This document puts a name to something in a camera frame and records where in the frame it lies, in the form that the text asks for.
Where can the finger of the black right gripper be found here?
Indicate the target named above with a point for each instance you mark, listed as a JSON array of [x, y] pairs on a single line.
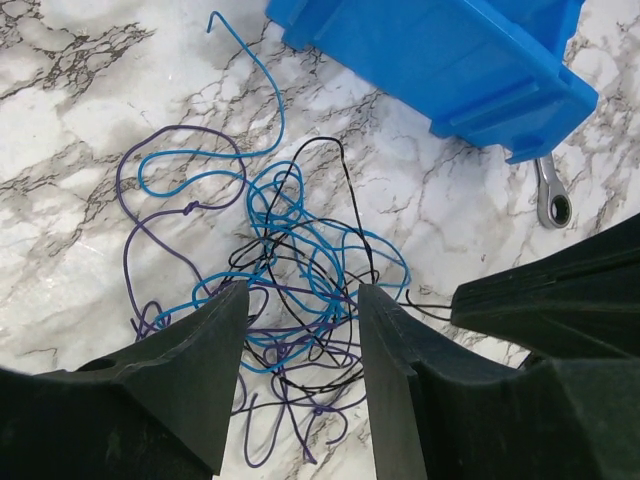
[[581, 302]]

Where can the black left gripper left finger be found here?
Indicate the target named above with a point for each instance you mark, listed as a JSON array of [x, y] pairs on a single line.
[[157, 409]]

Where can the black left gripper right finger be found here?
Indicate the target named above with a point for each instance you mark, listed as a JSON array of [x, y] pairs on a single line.
[[440, 411]]

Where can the silver ratchet wrench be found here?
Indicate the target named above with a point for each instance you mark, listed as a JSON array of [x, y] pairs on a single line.
[[554, 208]]

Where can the near blue plastic bin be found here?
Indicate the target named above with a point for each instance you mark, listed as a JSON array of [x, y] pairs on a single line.
[[489, 72]]

